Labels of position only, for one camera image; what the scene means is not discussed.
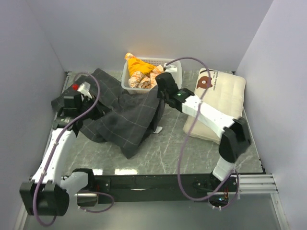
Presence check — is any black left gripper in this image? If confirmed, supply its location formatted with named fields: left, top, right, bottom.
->
left=78, top=94, right=112, bottom=120

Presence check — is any dark grey checked pillowcase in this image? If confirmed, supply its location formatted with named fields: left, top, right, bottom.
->
left=51, top=68, right=166, bottom=159

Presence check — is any cream pillow with bear print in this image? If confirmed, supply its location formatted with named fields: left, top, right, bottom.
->
left=183, top=68, right=247, bottom=144

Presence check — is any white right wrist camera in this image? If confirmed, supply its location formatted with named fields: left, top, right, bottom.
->
left=163, top=63, right=178, bottom=74

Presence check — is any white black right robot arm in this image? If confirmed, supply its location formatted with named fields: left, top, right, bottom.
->
left=156, top=72, right=251, bottom=191

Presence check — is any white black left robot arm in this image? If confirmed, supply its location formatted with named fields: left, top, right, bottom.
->
left=20, top=91, right=100, bottom=216

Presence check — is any crumpled orange white paper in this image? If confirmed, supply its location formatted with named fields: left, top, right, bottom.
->
left=125, top=53, right=164, bottom=89

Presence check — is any white plastic basket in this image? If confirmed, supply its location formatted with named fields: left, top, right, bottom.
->
left=121, top=57, right=182, bottom=94

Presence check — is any black base beam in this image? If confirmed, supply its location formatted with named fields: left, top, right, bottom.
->
left=67, top=174, right=237, bottom=207

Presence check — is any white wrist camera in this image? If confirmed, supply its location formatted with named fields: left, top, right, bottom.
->
left=163, top=63, right=178, bottom=74
left=72, top=82, right=93, bottom=99

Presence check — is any yellow cloth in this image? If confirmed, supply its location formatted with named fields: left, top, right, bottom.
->
left=127, top=57, right=155, bottom=77

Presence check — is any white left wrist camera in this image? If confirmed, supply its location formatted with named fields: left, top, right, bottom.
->
left=72, top=82, right=93, bottom=99

